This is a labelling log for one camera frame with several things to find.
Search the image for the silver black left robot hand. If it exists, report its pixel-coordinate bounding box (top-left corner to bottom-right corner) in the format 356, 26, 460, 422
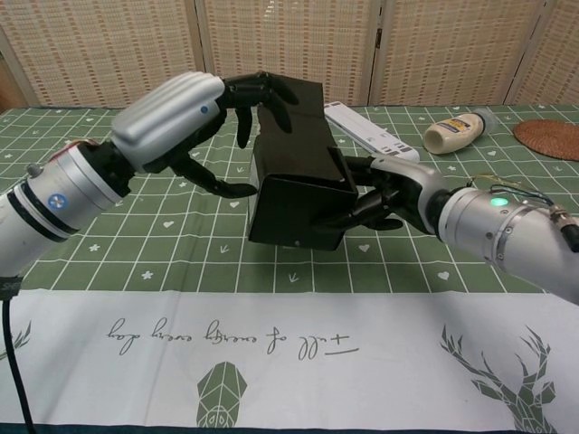
109, 71, 299, 200

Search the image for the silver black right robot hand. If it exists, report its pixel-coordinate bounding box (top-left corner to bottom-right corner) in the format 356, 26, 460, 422
311, 153, 449, 236

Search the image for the black foldable cardboard box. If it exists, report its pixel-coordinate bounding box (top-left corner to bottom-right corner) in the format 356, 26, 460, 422
247, 74, 359, 252

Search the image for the mayonnaise squeeze bottle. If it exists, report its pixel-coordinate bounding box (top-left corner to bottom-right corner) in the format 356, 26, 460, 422
422, 109, 498, 156

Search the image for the white folding plastic stand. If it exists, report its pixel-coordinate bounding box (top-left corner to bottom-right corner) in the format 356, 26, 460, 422
324, 101, 420, 164

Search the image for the folding bamboo screen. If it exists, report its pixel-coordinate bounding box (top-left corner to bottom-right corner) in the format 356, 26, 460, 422
0, 0, 579, 109

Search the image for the round woven rattan coaster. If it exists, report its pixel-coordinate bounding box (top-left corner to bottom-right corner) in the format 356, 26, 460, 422
512, 118, 579, 161

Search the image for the green checked tablecloth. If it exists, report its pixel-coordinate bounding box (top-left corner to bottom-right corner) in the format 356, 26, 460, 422
0, 103, 579, 434

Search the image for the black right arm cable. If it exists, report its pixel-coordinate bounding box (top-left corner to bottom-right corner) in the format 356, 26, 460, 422
549, 205, 579, 252

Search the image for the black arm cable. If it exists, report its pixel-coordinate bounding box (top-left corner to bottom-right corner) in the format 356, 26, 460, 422
549, 205, 579, 252
0, 278, 37, 434

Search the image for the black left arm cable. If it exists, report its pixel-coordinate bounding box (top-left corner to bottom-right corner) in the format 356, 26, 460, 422
0, 278, 37, 434

